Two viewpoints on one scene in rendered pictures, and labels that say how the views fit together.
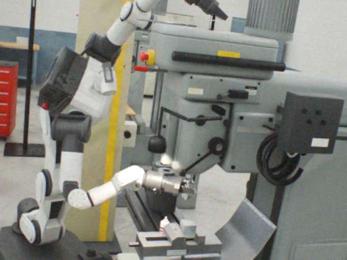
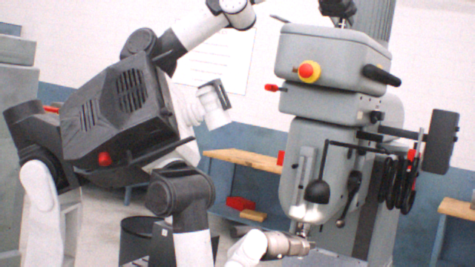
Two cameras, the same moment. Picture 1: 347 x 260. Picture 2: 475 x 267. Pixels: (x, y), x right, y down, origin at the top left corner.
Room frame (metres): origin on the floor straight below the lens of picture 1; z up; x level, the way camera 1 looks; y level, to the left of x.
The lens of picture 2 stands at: (0.89, 1.24, 1.71)
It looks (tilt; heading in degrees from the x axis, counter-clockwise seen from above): 5 degrees down; 315
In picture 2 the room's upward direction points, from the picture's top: 10 degrees clockwise
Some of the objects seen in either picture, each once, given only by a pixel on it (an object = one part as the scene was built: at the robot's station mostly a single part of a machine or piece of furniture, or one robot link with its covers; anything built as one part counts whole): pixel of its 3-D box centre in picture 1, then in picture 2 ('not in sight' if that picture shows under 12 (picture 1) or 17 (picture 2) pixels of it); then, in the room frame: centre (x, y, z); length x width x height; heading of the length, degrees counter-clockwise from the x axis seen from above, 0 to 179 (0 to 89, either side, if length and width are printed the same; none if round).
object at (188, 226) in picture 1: (187, 228); not in sight; (1.79, -0.10, 1.07); 0.06 x 0.05 x 0.06; 20
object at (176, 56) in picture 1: (230, 61); (383, 76); (1.72, -0.16, 1.79); 0.45 x 0.04 x 0.04; 109
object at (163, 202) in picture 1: (162, 185); (182, 251); (2.28, 0.04, 1.06); 0.22 x 0.12 x 0.20; 12
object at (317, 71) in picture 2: (150, 57); (309, 71); (1.77, 0.14, 1.76); 0.06 x 0.02 x 0.06; 19
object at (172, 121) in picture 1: (170, 138); (303, 181); (1.81, 0.02, 1.44); 0.04 x 0.04 x 0.21; 19
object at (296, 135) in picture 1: (310, 123); (442, 141); (1.63, -0.47, 1.62); 0.20 x 0.09 x 0.21; 109
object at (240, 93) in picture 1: (231, 95); (375, 116); (1.74, -0.19, 1.66); 0.12 x 0.04 x 0.04; 109
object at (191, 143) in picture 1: (197, 133); (317, 170); (1.85, -0.08, 1.47); 0.21 x 0.19 x 0.32; 19
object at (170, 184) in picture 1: (166, 184); (281, 245); (1.86, 0.01, 1.23); 0.13 x 0.12 x 0.10; 174
